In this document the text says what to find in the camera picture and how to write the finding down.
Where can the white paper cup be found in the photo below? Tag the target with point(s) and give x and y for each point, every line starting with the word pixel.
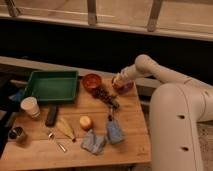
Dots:
pixel 30 106

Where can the black rectangular block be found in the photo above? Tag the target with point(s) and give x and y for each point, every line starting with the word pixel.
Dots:
pixel 51 117

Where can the green plastic tray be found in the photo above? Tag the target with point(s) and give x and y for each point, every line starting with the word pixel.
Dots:
pixel 52 87

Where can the blue cloth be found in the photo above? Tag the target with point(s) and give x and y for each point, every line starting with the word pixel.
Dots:
pixel 114 132
pixel 93 143

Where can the blue cloth left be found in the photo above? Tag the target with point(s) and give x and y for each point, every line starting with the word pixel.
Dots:
pixel 93 143

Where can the small metal can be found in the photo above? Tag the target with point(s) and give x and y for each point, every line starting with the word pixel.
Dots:
pixel 17 134

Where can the blue cloth right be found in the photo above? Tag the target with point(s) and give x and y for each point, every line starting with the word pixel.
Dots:
pixel 114 132

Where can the bunch of dark grapes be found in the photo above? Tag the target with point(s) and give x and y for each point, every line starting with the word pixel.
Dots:
pixel 104 96

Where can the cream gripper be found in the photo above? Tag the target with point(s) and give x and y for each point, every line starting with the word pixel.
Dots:
pixel 121 79

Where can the red bowl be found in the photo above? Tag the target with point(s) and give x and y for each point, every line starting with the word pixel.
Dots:
pixel 91 81

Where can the yellow apple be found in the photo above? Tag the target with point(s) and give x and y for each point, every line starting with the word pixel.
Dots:
pixel 86 122

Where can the metal fork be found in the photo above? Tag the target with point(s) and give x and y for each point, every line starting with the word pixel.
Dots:
pixel 52 137

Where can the purple bowl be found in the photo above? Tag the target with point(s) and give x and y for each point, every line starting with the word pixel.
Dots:
pixel 126 88

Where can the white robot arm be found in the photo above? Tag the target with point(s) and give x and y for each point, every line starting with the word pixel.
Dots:
pixel 176 107

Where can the blue object at tray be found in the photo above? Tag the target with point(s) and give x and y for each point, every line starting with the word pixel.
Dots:
pixel 17 97

